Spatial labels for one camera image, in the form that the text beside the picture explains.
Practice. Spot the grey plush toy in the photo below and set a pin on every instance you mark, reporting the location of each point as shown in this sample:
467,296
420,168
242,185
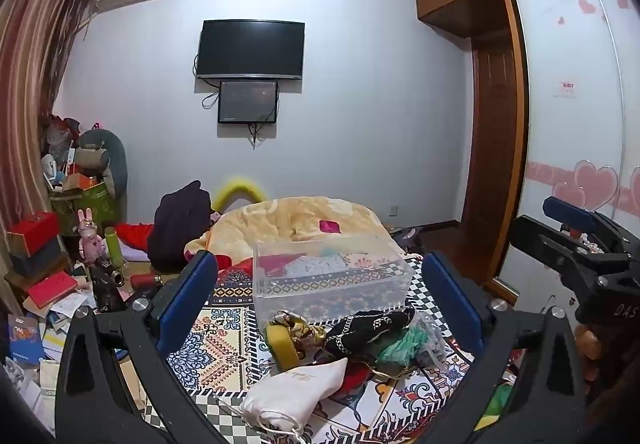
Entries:
101,153

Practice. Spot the yellow foam tube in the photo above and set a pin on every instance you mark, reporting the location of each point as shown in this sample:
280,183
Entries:
237,186

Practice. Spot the white drawstring pouch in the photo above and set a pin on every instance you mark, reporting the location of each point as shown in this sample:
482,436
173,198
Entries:
283,403

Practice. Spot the beige fleece blanket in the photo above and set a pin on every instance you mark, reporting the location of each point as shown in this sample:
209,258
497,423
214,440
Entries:
234,235

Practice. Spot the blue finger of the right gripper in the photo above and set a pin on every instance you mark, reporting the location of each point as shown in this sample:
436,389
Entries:
569,215

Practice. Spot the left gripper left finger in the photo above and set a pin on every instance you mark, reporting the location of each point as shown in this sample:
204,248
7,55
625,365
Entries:
93,403

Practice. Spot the small black wall monitor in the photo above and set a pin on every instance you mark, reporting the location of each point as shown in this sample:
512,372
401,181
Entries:
248,102

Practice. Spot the grey mesh cloth bag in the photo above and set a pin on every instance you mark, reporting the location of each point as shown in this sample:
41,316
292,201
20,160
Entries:
427,343

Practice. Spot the wall mounted black television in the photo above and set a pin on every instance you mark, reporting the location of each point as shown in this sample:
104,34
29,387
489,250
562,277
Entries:
244,48

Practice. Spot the green knitted cloth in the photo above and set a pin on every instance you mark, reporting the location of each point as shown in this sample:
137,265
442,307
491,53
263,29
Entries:
403,351

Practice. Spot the clear plastic storage box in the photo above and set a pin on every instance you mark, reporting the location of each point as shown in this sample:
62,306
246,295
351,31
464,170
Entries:
328,279

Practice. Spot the red notebook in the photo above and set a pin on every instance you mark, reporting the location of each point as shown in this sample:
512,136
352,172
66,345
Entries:
52,288

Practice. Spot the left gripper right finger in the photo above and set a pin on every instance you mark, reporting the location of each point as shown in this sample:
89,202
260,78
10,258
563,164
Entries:
547,403

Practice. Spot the black white patterned cloth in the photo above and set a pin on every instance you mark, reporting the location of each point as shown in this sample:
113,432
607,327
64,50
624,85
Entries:
352,334

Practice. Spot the striped brown curtain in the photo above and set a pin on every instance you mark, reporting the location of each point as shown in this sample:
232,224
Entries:
36,39

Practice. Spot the wooden wardrobe cabinet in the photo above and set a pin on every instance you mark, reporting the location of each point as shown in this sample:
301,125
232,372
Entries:
499,113

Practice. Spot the red velvet gold pouch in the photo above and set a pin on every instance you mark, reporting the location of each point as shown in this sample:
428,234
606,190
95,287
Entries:
357,374

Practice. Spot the patterned tablecloth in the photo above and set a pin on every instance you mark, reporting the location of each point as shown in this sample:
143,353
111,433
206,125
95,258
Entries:
224,355

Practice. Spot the yellow green sponge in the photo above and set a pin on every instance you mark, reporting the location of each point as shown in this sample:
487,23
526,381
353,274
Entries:
281,347

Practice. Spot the pink rabbit figure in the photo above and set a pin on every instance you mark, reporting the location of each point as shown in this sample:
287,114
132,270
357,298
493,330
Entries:
91,246

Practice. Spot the red gift box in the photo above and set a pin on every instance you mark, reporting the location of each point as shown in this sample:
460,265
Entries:
30,235

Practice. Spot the dark purple garment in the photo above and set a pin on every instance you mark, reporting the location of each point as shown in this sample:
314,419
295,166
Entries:
181,217

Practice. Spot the green storage box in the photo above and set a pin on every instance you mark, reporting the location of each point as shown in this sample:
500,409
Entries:
106,210

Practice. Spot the white sliding door with hearts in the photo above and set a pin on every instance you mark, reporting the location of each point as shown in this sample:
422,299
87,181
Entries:
582,62

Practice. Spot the floral silk scarf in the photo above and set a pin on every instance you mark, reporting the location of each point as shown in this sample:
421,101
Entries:
304,335

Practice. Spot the green cylinder bottle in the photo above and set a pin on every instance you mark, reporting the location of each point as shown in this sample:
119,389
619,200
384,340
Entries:
113,247

